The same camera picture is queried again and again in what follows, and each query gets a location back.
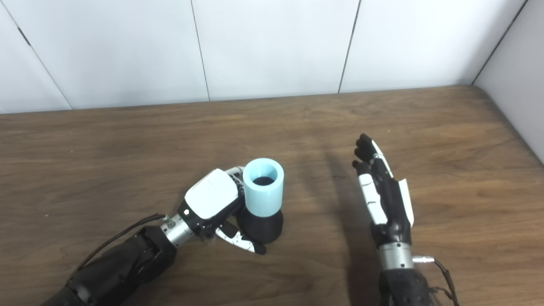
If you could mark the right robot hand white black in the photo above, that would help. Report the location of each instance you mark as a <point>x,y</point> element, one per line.
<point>389,204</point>

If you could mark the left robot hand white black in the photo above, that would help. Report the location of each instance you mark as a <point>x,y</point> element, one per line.
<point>210,197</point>

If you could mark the black funnel-shaped nozzle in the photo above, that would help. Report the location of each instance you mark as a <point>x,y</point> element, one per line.
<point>261,227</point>

